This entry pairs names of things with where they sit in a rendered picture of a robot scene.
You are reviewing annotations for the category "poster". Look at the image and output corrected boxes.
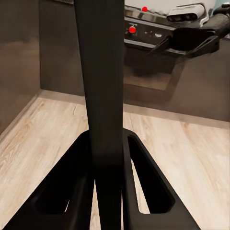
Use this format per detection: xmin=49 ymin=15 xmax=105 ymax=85
xmin=74 ymin=0 xmax=125 ymax=230

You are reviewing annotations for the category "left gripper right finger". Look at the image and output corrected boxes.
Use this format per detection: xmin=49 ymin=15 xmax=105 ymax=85
xmin=122 ymin=128 xmax=201 ymax=230

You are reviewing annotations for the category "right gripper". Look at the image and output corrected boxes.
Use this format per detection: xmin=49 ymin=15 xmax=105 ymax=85
xmin=152 ymin=17 xmax=223 ymax=58

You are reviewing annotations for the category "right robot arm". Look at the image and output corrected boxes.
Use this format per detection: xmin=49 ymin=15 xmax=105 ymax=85
xmin=152 ymin=1 xmax=230 ymax=58

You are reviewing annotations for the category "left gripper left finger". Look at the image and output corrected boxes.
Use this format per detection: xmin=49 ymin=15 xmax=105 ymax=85
xmin=3 ymin=130 xmax=95 ymax=230

